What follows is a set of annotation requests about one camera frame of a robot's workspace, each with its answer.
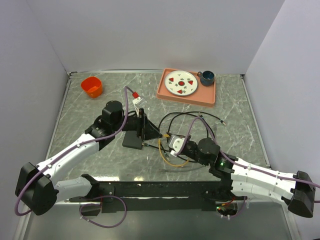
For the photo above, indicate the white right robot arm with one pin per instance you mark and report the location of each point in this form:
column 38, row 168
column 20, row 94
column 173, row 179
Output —
column 296, row 191

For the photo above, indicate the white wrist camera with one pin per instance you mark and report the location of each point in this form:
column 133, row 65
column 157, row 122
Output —
column 138, row 101
column 176, row 144

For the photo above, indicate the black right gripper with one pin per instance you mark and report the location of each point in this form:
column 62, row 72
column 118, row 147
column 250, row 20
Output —
column 189, row 136

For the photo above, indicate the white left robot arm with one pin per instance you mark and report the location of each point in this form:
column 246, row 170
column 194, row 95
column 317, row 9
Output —
column 41, row 186

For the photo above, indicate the orange plastic cup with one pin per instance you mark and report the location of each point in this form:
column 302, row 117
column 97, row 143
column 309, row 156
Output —
column 92, row 86

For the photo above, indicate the salmon pink tray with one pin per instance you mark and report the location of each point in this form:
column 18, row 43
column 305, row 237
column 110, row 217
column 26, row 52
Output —
column 204, row 96

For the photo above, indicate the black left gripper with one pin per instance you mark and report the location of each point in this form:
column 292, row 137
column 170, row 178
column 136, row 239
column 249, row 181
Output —
column 150, row 130

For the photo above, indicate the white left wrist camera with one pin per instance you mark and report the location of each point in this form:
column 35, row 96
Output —
column 138, row 101

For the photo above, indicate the black network switch box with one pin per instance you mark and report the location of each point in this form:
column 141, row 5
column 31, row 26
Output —
column 131, row 140

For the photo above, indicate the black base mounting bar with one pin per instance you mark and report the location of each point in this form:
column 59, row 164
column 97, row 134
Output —
column 158, row 195

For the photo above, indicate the white strawberry pattern plate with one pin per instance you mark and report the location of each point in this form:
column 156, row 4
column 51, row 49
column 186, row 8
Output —
column 181, row 83

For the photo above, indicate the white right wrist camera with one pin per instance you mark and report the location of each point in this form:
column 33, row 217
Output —
column 176, row 144

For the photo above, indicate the dark blue mug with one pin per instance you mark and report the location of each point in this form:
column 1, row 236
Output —
column 207, row 78

